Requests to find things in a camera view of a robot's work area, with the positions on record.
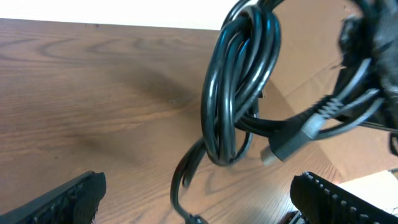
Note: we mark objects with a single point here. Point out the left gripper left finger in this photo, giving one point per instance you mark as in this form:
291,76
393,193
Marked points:
76,201

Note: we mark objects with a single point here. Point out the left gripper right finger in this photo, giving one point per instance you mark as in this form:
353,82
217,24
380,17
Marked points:
321,201

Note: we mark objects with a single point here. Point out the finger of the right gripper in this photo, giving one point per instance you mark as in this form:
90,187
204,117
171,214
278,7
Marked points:
369,47

